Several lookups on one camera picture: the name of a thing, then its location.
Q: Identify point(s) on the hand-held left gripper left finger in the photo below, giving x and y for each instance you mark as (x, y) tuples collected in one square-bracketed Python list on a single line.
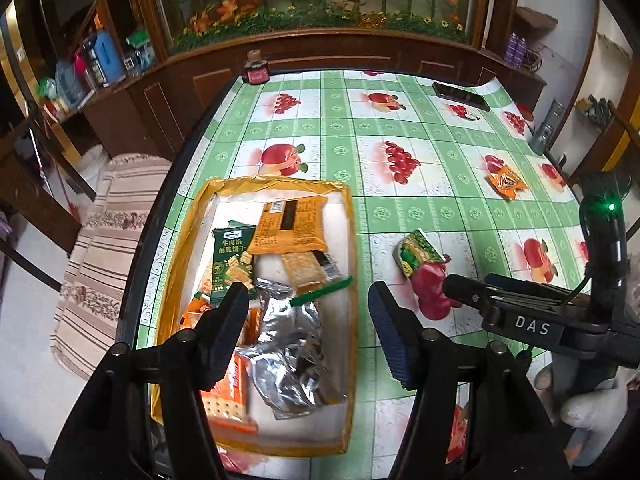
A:
[(227, 330)]

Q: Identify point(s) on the white foam box yellow tape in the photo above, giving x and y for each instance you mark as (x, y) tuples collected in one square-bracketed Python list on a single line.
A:
[(335, 240)]

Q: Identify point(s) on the small dark bottle pink label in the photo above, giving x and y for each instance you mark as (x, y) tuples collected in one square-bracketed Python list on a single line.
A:
[(256, 72)]

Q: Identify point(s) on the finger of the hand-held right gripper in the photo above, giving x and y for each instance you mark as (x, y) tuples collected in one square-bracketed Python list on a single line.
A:
[(465, 287)]

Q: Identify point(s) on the orange packet black stripe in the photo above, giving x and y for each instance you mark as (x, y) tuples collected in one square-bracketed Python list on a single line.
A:
[(290, 225)]

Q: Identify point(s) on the dark green cracker packet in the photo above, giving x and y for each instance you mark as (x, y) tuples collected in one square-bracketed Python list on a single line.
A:
[(230, 260)]

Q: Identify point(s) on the orange cracker pack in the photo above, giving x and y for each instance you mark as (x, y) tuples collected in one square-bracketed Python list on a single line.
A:
[(225, 395)]

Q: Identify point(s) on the fruit print green tablecloth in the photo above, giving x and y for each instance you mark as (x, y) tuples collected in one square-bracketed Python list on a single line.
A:
[(350, 170)]

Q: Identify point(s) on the black phone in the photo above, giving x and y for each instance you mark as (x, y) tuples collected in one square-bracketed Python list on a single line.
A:
[(460, 95)]

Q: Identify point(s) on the person's right hand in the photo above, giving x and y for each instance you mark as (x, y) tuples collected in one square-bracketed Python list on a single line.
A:
[(595, 405)]

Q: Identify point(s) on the brown wall shelf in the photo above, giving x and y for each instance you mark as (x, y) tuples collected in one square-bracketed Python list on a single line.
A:
[(536, 17)]

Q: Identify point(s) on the blue plastic container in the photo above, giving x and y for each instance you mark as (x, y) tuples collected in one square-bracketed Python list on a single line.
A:
[(105, 57)]

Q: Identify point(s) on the green pea snack packet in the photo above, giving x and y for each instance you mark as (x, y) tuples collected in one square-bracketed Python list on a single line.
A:
[(417, 255)]

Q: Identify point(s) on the clear water bottle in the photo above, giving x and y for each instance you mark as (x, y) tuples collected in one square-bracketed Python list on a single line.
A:
[(70, 82)]

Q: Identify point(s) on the orange red logo snack packet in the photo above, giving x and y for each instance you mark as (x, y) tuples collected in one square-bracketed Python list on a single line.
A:
[(195, 310)]

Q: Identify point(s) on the wooden chair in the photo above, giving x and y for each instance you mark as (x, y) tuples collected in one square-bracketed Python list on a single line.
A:
[(620, 145)]

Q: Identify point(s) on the green box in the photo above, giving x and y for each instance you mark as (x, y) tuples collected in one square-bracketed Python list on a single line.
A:
[(140, 52)]

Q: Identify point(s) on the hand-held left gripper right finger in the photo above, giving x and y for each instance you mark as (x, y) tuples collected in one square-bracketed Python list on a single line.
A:
[(395, 335)]

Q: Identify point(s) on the small orange snack packet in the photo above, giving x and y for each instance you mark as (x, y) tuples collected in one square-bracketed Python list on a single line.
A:
[(506, 182)]

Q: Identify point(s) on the silver foil snack packet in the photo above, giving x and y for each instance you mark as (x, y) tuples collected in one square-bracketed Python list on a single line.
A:
[(290, 340)]

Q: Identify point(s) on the grey metal cylinder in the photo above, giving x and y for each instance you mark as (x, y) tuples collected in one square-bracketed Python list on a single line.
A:
[(547, 130)]

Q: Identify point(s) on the clear cracker pack green ends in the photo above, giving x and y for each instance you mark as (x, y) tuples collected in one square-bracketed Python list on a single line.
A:
[(305, 272)]

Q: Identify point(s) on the striped seat cushion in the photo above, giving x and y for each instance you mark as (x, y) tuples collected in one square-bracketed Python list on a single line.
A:
[(110, 240)]

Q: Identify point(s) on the purple can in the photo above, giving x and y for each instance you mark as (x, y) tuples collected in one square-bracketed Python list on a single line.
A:
[(523, 51), (510, 50)]

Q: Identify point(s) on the wooden cabinet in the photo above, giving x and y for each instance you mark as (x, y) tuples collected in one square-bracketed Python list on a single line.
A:
[(200, 85)]

